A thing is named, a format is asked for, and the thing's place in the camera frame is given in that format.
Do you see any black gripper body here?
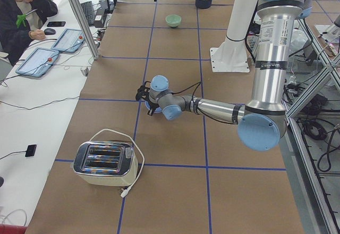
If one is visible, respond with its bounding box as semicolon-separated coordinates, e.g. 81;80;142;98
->
148;96;159;112

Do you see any blue bowl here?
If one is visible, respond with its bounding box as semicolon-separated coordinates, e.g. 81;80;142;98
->
144;102;162;114

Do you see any green bowl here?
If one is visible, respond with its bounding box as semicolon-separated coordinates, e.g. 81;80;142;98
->
165;14;182;28

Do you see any cream toaster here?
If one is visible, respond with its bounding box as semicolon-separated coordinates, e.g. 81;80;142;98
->
73;141;138;187

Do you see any black keyboard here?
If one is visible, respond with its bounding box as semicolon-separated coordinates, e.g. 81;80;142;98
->
80;1;95;26

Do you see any blue teach pendant far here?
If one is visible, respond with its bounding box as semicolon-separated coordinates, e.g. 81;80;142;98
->
51;29;84;53

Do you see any blue teach pendant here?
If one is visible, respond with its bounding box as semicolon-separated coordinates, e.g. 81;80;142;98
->
15;47;60;78
51;29;84;53

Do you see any black smartphone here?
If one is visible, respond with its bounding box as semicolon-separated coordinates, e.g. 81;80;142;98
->
47;21;66;27

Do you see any black computer mouse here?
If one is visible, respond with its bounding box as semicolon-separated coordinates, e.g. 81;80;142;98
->
44;28;56;35

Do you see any blue teach pendant near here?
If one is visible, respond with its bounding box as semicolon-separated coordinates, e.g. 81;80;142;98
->
15;47;60;78

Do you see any seated person in black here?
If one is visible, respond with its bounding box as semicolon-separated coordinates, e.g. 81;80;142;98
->
1;0;58;66

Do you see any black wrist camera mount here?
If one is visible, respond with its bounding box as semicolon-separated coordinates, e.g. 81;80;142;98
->
135;81;150;102

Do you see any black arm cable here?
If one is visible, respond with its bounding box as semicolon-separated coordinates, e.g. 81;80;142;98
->
172;81;201;104

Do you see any aluminium frame post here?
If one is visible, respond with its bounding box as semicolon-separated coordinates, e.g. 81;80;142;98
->
69;0;99;60

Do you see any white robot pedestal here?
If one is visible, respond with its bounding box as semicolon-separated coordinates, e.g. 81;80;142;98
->
210;0;258;72

